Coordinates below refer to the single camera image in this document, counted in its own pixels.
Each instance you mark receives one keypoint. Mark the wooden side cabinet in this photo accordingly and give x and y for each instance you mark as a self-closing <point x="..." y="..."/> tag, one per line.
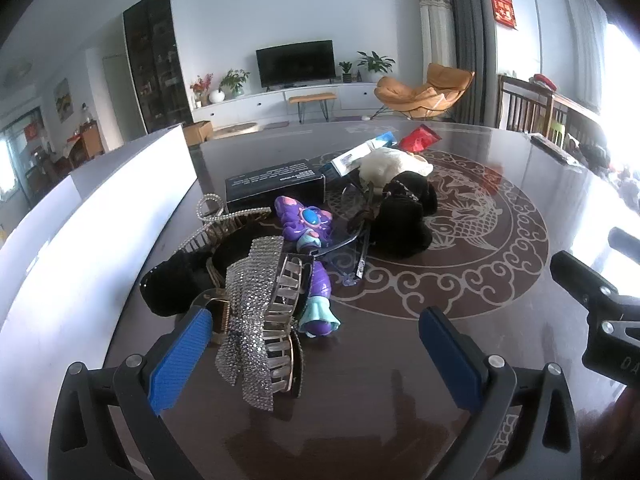
<point x="87" y="140"/>

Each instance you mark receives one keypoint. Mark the dark wooden chair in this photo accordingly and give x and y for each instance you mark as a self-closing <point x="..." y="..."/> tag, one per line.
<point x="520" y="105"/>

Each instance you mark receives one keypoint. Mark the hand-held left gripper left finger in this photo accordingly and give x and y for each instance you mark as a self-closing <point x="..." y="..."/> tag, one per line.
<point x="180" y="360"/>

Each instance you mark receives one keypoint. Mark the black display cabinet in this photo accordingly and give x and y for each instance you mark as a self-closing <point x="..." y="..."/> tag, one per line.
<point x="155" y="60"/>

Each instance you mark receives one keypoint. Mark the bushy potted plant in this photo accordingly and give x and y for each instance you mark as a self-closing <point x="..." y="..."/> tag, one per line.
<point x="234" y="82"/>

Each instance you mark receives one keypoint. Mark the white television cabinet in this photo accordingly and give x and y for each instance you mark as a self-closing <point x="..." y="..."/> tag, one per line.
<point x="250" y="102"/>

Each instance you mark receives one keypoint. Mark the gold comb hair clip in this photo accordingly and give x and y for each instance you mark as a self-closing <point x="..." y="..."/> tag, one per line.
<point x="220" y="317"/>

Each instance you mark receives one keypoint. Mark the grey floor mat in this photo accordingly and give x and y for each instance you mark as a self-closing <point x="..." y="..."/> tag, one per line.
<point x="276" y="124"/>

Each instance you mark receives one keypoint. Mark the black fluffy hair accessory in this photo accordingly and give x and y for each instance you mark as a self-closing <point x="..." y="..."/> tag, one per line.
<point x="175" y="285"/>

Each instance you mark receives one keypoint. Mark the wooden bench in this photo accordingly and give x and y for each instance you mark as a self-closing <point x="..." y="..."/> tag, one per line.
<point x="312" y="96"/>

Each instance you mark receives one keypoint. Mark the translucent blue glasses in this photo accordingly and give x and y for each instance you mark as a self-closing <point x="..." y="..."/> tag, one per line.
<point x="345" y="255"/>

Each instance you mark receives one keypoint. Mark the pearl hair clip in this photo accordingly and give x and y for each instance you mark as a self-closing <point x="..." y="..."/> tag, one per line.
<point x="240" y="216"/>

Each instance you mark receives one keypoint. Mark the white standing air conditioner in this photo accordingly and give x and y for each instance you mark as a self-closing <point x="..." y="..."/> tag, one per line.
<point x="435" y="30"/>

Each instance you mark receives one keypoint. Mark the black plush toy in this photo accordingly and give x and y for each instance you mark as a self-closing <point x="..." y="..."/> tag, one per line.
<point x="400" y="225"/>

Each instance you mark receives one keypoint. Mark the grey curtain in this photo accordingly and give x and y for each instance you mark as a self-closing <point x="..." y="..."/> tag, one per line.
<point x="470" y="35"/>

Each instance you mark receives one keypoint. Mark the red tied plastic bag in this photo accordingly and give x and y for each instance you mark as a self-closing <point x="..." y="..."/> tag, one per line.
<point x="420" y="138"/>

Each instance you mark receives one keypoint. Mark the red cloth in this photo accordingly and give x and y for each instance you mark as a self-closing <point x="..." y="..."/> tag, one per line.
<point x="544" y="80"/>

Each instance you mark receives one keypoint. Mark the black cardboard box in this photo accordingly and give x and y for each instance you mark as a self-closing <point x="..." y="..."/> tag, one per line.
<point x="270" y="185"/>

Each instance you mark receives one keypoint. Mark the black flat television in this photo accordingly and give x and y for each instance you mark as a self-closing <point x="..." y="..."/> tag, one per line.
<point x="295" y="62"/>

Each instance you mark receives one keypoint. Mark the beige floor mat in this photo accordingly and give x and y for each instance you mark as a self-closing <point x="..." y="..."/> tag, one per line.
<point x="237" y="129"/>

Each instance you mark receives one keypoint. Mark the purple floor mat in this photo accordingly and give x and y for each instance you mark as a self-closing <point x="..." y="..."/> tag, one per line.
<point x="352" y="118"/>

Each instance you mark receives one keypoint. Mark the rhinestone bow hair claw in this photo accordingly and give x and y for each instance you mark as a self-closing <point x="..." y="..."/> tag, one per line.
<point x="250" y="310"/>

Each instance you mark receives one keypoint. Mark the small potted plant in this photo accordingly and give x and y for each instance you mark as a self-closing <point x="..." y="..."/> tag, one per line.
<point x="346" y="72"/>

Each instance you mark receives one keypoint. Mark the green plastic stool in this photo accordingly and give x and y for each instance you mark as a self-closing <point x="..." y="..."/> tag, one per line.
<point x="557" y="134"/>

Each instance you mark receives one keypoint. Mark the framed wall painting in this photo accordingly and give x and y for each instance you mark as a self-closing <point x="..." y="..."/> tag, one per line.
<point x="62" y="100"/>

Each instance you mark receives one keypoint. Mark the black remote control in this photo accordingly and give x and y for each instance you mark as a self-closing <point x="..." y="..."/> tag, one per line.
<point x="555" y="149"/>

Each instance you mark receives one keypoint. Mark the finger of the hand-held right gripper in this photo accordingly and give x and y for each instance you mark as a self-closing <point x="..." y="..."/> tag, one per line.
<point x="582" y="280"/>
<point x="627" y="242"/>

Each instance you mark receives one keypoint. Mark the red wall hanging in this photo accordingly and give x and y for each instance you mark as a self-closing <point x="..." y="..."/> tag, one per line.
<point x="504" y="10"/>

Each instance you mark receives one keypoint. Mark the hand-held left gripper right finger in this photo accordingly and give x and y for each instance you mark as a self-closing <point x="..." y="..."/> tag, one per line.
<point x="450" y="365"/>

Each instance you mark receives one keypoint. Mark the blue and white box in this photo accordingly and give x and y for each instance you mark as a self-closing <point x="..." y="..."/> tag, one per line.
<point x="350" y="160"/>

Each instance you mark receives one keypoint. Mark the white plush toy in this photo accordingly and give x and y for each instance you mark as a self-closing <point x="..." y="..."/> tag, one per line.
<point x="385" y="165"/>

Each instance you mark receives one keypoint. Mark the brown cardboard box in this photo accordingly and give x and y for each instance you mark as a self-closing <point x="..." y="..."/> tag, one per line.
<point x="197" y="132"/>

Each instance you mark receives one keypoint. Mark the large leafy potted plant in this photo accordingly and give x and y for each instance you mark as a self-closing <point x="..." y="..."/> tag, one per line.
<point x="375" y="62"/>

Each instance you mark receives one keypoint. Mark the purple plastic toy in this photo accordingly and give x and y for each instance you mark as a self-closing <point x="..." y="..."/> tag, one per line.
<point x="300" y="220"/>

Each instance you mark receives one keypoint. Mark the white round vase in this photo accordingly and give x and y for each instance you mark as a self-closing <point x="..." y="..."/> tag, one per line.
<point x="217" y="95"/>

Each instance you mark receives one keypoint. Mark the orange lounge chair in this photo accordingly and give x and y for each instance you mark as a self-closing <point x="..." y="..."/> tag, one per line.
<point x="415" y="95"/>

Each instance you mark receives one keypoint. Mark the dark patterned glass desktop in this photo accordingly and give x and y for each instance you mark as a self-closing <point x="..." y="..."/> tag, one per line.
<point x="380" y="410"/>

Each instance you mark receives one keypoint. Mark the red flower arrangement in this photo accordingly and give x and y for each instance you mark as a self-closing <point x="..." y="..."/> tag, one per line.
<point x="200" y="87"/>

